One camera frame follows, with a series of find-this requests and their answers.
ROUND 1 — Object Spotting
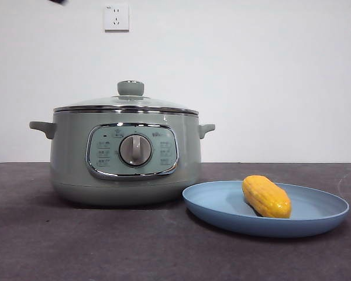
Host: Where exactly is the glass lid with green knob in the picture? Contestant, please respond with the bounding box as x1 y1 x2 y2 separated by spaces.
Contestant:
53 80 199 116

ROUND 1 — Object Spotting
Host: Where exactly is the yellow corn cob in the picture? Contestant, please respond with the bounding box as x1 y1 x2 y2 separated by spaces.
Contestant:
242 174 293 219

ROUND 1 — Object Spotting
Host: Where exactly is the pale green electric steamer pot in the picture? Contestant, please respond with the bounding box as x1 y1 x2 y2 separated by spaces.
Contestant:
29 110 216 207

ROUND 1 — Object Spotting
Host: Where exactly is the blue round plate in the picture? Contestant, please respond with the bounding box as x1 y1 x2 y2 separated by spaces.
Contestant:
181 180 350 238

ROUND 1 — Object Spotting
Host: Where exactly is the white wall power socket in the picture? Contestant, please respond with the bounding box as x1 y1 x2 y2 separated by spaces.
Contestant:
104 4 130 33

